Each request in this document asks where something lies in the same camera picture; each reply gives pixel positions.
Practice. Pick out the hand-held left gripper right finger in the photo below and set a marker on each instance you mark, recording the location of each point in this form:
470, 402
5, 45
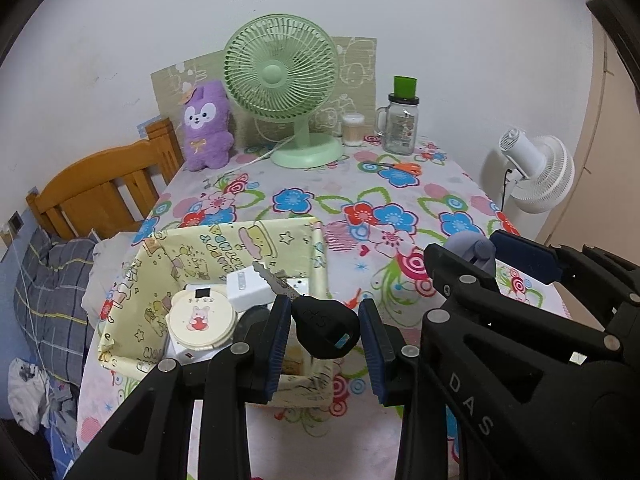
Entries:
372, 350

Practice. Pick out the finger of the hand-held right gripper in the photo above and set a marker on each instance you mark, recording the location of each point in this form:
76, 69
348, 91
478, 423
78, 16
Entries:
525, 257
460, 275

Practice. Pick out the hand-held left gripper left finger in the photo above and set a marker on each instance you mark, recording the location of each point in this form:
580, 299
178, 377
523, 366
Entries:
280, 345

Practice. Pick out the grey plastic gadget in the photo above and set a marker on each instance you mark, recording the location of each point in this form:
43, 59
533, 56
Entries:
470, 247

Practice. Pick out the black key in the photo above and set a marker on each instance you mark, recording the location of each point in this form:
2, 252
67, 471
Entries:
322, 327

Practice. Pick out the small white cube charger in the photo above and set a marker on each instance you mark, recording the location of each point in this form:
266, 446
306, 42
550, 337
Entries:
250, 292

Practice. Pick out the cream round compact mirror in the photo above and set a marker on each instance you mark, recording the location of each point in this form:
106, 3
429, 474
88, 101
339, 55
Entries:
200, 320

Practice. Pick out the yellow printed storage box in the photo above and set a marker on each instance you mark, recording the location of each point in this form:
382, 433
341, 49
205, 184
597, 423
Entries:
210, 245

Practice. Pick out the white floor fan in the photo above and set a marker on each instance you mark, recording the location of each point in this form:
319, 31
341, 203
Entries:
545, 175

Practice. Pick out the beige wooden door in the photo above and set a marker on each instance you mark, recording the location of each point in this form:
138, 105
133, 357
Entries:
610, 160

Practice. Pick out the floral tablecloth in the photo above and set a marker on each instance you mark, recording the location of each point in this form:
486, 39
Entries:
325, 195

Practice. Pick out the glass jar mug green lid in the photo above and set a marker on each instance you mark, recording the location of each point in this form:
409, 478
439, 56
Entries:
400, 130

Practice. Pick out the cotton swab container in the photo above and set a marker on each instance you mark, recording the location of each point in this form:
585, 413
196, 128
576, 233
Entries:
352, 132

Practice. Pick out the purple plush toy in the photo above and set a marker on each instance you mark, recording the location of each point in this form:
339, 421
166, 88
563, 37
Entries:
205, 145

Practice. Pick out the pale printed backing board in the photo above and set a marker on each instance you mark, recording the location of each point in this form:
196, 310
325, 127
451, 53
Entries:
357, 65

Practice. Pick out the grey plaid bedding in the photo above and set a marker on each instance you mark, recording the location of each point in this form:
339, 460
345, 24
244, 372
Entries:
45, 300

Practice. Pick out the wooden bed headboard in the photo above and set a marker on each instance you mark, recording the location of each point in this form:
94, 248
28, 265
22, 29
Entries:
95, 180

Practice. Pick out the white crumpled garment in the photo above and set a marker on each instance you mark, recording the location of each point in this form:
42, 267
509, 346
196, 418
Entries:
27, 395

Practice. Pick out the green desk fan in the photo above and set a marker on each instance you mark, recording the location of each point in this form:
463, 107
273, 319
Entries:
272, 72

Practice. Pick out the wall socket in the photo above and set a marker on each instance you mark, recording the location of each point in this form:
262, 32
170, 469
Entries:
15, 222

